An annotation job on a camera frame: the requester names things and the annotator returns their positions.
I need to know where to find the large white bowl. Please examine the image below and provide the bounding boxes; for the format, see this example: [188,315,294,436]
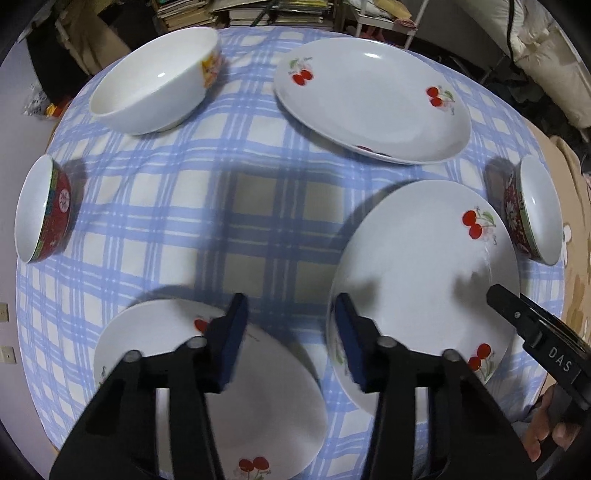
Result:
[89,27,225,136]

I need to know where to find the white metal rack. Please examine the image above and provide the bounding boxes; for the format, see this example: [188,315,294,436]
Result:
[344,0,430,51]

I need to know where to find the person's right hand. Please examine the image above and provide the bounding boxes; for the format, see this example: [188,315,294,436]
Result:
[522,389,577,463]

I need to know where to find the stack of books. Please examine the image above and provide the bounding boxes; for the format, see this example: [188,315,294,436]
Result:
[154,0,333,33]

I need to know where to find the small red patterned bowl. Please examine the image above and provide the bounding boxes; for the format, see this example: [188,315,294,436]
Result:
[502,154,565,266]
[14,154,73,265]

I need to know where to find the white puffy jacket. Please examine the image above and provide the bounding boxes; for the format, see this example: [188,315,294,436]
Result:
[54,7,109,77]

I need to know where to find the beige flower print blanket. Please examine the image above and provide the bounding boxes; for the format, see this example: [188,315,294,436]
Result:
[526,124,591,352]

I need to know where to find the white cherry print plate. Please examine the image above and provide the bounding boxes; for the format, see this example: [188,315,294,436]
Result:
[273,37,472,165]
[326,179,522,418]
[93,298,329,480]

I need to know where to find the blue plaid tablecloth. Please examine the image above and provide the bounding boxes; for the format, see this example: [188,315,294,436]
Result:
[15,23,561,480]

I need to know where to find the white puffy duvet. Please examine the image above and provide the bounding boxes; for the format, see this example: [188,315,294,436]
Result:
[475,0,591,130]

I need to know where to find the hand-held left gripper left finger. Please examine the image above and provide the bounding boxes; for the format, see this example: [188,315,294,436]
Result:
[48,293,250,480]

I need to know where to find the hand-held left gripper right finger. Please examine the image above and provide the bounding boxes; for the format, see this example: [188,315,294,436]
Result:
[333,293,539,480]

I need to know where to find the dark wooden cabinet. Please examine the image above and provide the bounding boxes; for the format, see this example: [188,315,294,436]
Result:
[25,0,158,100]

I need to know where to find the colourful packets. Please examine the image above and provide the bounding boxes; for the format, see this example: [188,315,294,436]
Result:
[24,83,71,120]

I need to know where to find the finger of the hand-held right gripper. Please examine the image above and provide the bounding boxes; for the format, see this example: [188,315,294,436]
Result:
[486,283,544,345]

